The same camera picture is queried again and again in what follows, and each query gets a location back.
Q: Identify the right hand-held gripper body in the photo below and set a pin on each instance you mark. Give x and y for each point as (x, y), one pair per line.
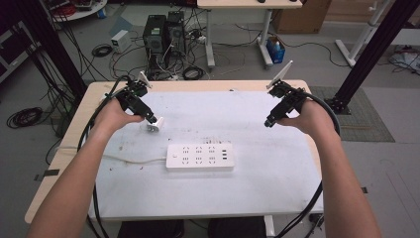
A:
(287, 102)

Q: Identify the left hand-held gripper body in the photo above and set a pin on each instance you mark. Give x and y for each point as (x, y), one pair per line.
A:
(133, 100)

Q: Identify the white plug adapter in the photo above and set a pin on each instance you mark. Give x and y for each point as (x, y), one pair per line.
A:
(155, 125)

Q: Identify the white power strip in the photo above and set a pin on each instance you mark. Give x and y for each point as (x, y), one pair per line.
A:
(199, 157)

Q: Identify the person's left hand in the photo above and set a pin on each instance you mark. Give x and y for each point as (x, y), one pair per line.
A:
(112, 115)

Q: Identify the person's right hand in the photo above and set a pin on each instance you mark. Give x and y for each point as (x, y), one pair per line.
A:
(312, 115)

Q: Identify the blue box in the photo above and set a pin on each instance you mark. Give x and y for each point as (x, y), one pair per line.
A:
(275, 51)

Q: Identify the small white box device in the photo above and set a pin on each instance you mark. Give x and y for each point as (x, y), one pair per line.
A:
(121, 40)

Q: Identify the black computer tower green label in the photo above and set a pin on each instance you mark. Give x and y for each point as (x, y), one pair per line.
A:
(154, 39)

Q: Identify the cardboard box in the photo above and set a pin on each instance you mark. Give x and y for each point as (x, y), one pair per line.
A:
(302, 16)

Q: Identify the grey floor mat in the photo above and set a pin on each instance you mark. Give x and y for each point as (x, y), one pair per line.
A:
(366, 122)

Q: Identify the white metal stand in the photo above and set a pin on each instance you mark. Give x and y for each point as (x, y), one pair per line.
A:
(360, 43)

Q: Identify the black metal stand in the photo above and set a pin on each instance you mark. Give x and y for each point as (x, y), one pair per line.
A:
(373, 53)
(54, 49)

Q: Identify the round white table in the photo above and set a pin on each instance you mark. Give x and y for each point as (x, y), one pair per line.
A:
(82, 10)

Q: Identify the wooden desk white legs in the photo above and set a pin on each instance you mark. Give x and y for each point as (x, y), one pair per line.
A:
(247, 3)

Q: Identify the white table mat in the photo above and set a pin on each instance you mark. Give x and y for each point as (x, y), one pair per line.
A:
(231, 191)

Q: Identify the black tape strip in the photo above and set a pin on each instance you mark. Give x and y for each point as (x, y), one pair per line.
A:
(51, 172)

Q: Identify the dark equipment rack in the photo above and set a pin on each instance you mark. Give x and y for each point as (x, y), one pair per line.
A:
(13, 49)

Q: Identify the white table leg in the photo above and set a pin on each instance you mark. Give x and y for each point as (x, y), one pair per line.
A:
(269, 226)

